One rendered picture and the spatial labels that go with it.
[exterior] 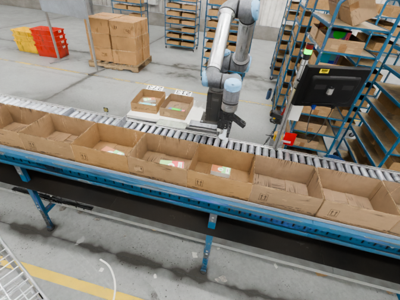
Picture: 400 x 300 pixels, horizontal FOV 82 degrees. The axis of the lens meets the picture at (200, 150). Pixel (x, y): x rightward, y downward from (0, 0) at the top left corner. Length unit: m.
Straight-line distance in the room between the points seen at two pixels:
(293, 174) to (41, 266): 2.09
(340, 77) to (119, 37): 4.91
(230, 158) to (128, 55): 4.72
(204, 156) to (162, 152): 0.32
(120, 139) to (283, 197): 1.21
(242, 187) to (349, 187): 0.76
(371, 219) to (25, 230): 2.69
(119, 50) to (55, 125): 4.13
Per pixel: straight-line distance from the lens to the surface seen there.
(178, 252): 2.26
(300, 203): 1.48
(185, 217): 1.69
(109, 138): 1.91
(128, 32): 5.87
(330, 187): 1.81
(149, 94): 2.91
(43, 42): 7.32
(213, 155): 1.64
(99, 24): 6.20
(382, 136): 3.20
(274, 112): 2.11
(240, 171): 1.68
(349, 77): 1.99
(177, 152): 1.71
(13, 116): 2.42
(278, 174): 1.70
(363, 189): 1.87
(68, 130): 2.11
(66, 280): 2.32
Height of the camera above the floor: 1.98
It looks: 37 degrees down
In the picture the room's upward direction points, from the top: 6 degrees clockwise
